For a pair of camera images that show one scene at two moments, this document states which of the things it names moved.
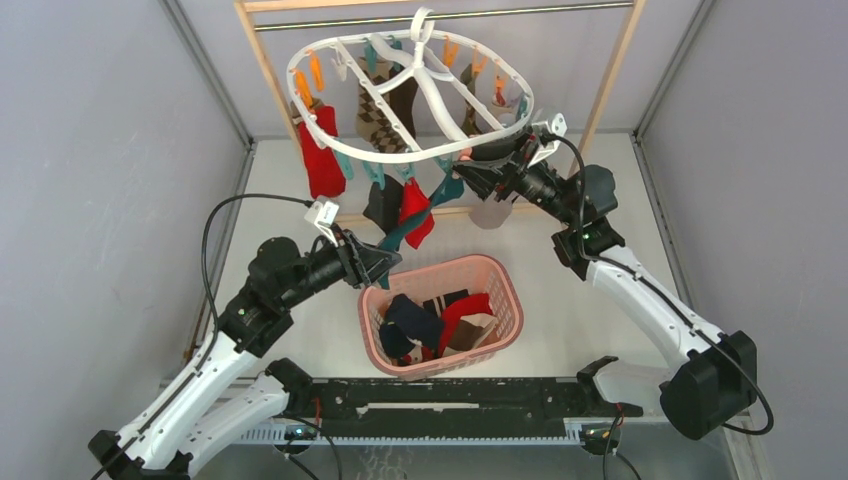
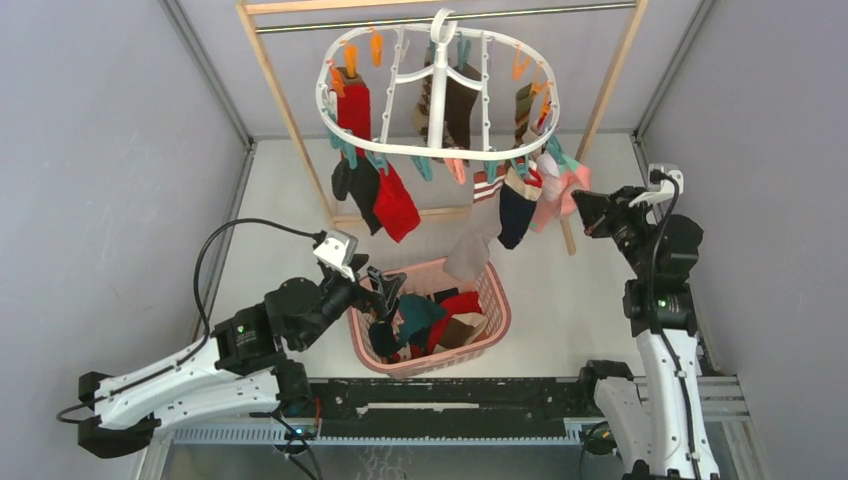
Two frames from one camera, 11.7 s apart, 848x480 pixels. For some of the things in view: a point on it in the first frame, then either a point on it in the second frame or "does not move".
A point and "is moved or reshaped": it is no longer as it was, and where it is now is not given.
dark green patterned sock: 450,188 -> 416,312
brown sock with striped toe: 402,101 -> 460,100
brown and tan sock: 473,331 is moved or reshaped
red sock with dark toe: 325,176 -> 354,108
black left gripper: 362,264 -> 386,288
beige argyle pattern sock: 371,122 -> 421,111
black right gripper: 501,173 -> 600,212
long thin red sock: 416,217 -> 394,206
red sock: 453,310 is moved or reshaped
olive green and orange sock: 468,75 -> 524,97
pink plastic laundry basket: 482,274 is moved or reshaped
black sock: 385,203 -> 359,182
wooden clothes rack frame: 599,110 does not move
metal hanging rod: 445,16 does not move
